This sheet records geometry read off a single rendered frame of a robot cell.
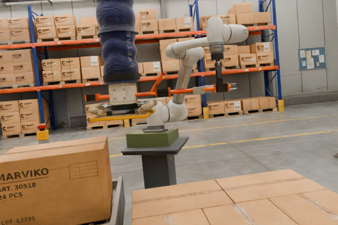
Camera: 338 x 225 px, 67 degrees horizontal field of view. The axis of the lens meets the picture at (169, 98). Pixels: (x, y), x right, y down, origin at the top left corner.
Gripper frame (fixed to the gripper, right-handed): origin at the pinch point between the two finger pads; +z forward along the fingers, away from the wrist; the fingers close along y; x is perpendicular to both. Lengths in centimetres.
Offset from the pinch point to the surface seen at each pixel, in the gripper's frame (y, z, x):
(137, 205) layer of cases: 7, 68, -56
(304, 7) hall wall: -954, -268, 448
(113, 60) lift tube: 12, -21, -60
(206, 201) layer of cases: 5, 68, -14
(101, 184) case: 23, 47, -70
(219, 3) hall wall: -886, -306, 105
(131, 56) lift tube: 6, -23, -51
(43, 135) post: -28, 26, -134
